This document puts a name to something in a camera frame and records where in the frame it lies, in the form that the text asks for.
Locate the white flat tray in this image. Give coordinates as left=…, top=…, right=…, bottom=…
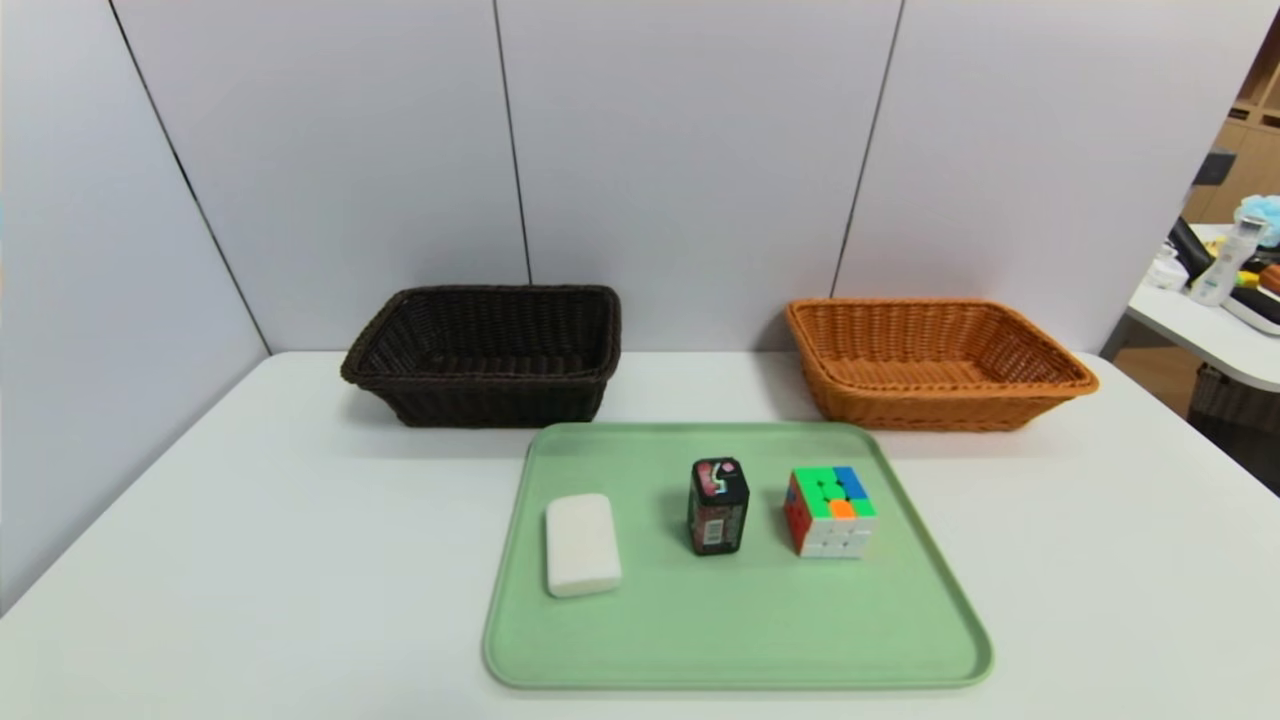
left=1222, top=285, right=1280, bottom=336

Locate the wooden shelf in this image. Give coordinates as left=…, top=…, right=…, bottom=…
left=1183, top=15, right=1280, bottom=226

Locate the orange wicker basket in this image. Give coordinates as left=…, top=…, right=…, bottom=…
left=785, top=297, right=1101, bottom=433

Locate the black red snack box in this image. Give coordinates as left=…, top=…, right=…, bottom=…
left=687, top=457, right=751, bottom=557

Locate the clear plastic bottle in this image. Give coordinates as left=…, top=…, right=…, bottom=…
left=1190, top=215, right=1269, bottom=307

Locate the white side table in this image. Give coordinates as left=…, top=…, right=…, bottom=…
left=1127, top=222, right=1280, bottom=393

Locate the black bag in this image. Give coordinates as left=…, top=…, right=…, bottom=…
left=1168, top=216, right=1216, bottom=281

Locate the grey woven bin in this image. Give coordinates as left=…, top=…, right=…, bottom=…
left=1188, top=364, right=1280, bottom=433

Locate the green plastic tray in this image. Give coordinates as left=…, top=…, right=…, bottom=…
left=482, top=421, right=995, bottom=692

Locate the colourful puzzle cube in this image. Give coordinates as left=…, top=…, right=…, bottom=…
left=782, top=466, right=879, bottom=559

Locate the blue fluffy sponge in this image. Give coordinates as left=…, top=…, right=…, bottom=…
left=1236, top=193, right=1280, bottom=249

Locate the small white cup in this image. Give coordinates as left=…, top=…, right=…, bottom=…
left=1146, top=243, right=1191, bottom=291

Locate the dark brown wicker basket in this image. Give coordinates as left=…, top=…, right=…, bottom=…
left=340, top=284, right=623, bottom=429

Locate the white soap bar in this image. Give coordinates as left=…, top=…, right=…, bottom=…
left=545, top=493, right=623, bottom=599

